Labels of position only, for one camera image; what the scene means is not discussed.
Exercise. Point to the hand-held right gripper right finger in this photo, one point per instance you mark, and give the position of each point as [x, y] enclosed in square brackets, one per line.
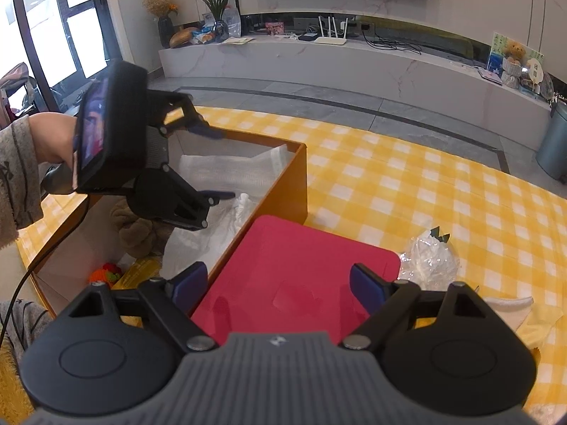
[365, 285]

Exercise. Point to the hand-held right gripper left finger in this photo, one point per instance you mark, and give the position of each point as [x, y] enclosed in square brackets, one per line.
[190, 281]

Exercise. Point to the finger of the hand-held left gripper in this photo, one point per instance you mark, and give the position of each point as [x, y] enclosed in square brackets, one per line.
[195, 208]
[177, 117]

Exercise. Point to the white bubble wrap bag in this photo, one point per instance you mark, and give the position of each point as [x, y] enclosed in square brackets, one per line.
[230, 172]

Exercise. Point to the brown plush toy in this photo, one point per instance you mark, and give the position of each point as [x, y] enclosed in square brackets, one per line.
[137, 234]

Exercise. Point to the red box lid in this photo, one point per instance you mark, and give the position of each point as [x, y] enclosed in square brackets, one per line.
[301, 270]

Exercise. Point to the orange storage box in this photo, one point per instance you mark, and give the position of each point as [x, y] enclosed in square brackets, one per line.
[283, 186]

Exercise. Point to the person's left forearm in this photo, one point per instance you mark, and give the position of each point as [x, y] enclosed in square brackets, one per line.
[17, 168]

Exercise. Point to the yellow packet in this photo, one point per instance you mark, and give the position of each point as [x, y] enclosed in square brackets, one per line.
[141, 270]

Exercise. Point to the clear plastic bag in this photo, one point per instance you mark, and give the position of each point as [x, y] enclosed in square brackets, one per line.
[429, 256]

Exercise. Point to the bread loaf plush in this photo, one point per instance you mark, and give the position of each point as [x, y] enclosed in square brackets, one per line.
[182, 37]

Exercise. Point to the orange knitted toy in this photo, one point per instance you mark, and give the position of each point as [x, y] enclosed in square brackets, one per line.
[104, 274]

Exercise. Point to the dried flowers in dark vase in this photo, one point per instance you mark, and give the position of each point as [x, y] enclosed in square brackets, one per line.
[163, 13]

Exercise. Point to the yellow checkered tablecloth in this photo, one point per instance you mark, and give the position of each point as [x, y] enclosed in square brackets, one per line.
[398, 177]

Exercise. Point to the green plant in glass vase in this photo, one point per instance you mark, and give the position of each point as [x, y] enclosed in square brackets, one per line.
[218, 9]

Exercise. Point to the pink photo card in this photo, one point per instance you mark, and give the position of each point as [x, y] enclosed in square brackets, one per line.
[274, 29]

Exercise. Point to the glass sliding door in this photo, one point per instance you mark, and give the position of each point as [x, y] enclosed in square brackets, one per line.
[48, 22]

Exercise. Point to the white towel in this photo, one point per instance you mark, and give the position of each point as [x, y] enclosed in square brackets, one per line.
[507, 310]

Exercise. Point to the person's grey sweater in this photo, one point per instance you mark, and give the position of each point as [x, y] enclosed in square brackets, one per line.
[26, 325]

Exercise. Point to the white router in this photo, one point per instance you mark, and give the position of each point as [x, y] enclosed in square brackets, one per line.
[330, 37]

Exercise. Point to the yellow cloth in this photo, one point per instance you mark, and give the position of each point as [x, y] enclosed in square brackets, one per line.
[534, 327]

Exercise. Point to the white marble tv cabinet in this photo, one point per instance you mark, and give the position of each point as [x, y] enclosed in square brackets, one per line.
[354, 71]

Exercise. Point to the yellow fluffy cushion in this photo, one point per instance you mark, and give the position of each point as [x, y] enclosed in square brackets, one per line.
[11, 385]

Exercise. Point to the grey trash can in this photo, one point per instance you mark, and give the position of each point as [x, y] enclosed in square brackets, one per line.
[553, 141]

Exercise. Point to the green poster card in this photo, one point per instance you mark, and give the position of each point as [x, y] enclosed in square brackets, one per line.
[498, 51]

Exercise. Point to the teddy bear in white pot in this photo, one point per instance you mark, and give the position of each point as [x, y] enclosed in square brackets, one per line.
[514, 59]

